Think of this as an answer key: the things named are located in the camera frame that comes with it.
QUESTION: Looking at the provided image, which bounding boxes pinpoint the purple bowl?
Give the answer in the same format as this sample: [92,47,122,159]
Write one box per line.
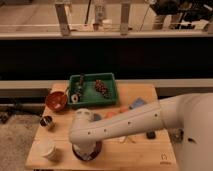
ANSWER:
[72,141,102,162]

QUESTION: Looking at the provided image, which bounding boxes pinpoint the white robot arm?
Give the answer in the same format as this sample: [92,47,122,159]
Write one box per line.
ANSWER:
[69,93,213,171]

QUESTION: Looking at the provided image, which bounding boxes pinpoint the red bowl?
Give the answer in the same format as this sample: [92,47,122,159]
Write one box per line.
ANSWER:
[45,91,67,112]

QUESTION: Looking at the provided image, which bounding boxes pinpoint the bunch of dark grapes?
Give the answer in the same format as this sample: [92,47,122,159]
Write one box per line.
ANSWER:
[95,80,109,98]

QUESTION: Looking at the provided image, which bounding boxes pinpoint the green plastic tray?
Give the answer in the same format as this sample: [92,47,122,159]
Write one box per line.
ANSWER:
[68,73,119,108]

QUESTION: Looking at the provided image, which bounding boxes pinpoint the dark utensil in tray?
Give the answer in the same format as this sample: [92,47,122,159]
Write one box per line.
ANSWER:
[77,74,84,98]

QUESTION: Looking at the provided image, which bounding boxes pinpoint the orange carrot toy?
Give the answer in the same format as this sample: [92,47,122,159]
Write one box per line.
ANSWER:
[105,107,129,119]

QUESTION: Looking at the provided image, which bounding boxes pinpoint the blue sponge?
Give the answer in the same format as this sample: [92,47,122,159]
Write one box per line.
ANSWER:
[129,98,145,109]

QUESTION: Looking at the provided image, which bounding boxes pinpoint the small black block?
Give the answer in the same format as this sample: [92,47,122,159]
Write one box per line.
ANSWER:
[146,131,156,139]

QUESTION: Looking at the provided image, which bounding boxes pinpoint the white paper cup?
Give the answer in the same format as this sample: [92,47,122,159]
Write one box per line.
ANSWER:
[39,140,56,160]

